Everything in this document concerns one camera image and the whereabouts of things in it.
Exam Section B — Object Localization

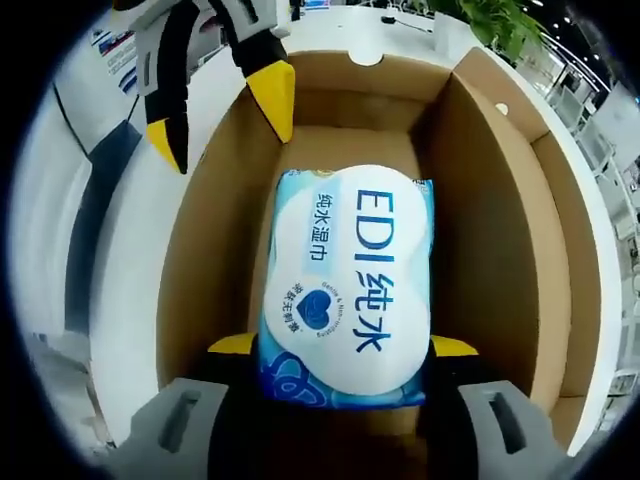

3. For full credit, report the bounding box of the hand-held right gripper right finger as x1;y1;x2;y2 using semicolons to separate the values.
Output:
423;334;555;480

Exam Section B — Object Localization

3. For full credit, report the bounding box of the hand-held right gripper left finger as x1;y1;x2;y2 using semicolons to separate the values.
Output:
129;333;262;480

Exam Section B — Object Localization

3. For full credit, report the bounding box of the light blue wet wipes pack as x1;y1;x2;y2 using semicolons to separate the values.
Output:
257;163;439;412

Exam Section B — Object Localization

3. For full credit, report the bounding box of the brown cardboard shoe box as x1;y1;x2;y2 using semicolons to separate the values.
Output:
157;47;602;451

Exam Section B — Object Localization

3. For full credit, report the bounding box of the green potted plant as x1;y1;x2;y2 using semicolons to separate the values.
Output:
434;0;549;67

